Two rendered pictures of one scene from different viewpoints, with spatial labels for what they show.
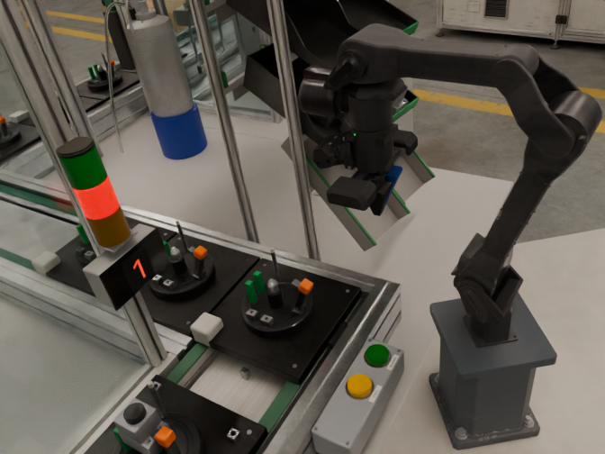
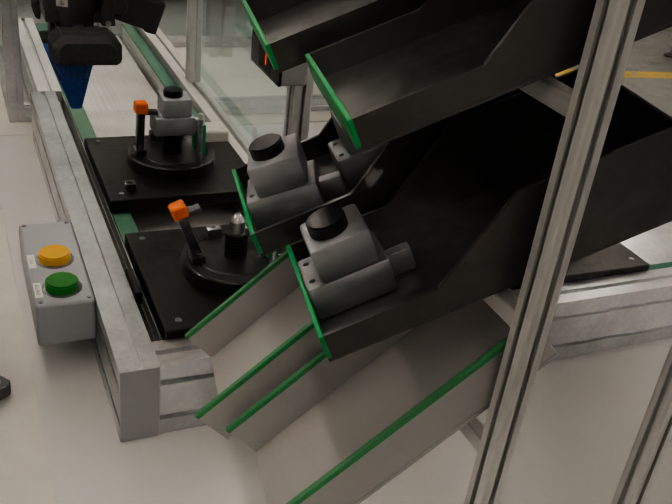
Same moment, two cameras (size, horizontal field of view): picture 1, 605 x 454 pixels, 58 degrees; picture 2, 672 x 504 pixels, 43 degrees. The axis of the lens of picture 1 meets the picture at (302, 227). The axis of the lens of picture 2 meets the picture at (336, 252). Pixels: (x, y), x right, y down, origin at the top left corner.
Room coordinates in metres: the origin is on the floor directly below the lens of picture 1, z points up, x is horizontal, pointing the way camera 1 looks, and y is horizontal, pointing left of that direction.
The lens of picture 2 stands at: (1.29, -0.72, 1.55)
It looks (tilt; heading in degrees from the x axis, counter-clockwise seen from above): 29 degrees down; 116
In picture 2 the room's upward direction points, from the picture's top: 8 degrees clockwise
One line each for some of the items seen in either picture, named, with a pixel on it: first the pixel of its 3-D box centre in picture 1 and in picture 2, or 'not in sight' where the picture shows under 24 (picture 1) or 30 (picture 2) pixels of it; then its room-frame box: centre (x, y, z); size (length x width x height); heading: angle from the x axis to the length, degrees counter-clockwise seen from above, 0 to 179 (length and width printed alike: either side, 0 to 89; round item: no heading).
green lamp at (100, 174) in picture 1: (83, 165); not in sight; (0.67, 0.28, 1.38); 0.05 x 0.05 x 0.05
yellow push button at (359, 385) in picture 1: (359, 386); (54, 258); (0.56, -0.05, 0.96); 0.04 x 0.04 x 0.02
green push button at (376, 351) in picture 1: (377, 356); (62, 286); (0.61, -0.09, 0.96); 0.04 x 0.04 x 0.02
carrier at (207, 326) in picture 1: (274, 295); (236, 239); (0.75, 0.07, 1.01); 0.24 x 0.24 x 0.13; 53
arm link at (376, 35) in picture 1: (455, 82); not in sight; (0.60, -0.20, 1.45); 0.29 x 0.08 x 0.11; 49
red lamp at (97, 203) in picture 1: (95, 195); not in sight; (0.67, 0.28, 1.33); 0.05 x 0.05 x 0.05
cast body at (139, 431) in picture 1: (136, 422); (178, 110); (0.49, 0.28, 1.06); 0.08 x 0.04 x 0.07; 53
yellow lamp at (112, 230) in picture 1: (108, 223); not in sight; (0.67, 0.28, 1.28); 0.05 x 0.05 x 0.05
